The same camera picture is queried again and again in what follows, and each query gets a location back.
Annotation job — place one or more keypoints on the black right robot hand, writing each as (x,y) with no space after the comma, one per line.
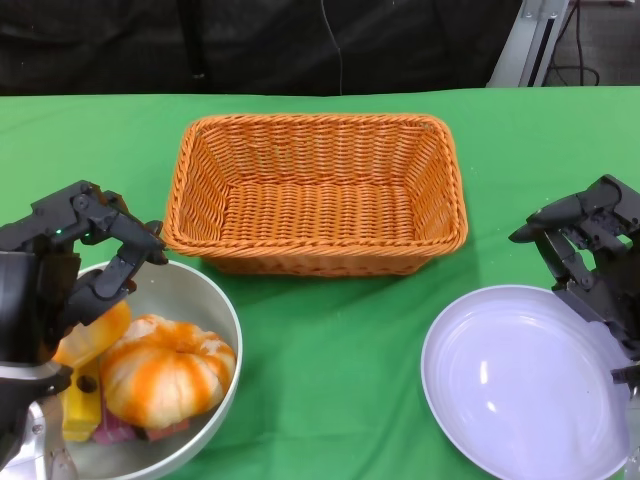
(605,280)

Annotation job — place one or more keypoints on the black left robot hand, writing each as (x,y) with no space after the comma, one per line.
(30,280)

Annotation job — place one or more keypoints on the long orange striped bread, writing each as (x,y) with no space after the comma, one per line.
(95,330)

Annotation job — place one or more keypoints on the yellow cake block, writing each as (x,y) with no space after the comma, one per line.
(80,415)

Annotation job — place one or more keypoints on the round pumpkin shaped bread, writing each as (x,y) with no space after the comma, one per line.
(165,370)

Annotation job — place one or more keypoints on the grey metal bowl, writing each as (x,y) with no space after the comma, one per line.
(200,300)

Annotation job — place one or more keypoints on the pink cake slice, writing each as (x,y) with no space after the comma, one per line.
(115,431)

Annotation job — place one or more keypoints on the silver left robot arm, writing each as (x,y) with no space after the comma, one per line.
(35,435)

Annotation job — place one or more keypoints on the white round plate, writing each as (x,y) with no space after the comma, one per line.
(515,380)

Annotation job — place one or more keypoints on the orange wicker basket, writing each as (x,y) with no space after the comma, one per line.
(320,220)

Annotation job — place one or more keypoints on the black backdrop curtain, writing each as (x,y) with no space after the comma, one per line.
(150,45)

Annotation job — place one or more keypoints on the green tablecloth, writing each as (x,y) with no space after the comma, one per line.
(330,350)

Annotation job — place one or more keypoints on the grey aluminium frame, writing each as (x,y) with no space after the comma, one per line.
(525,45)

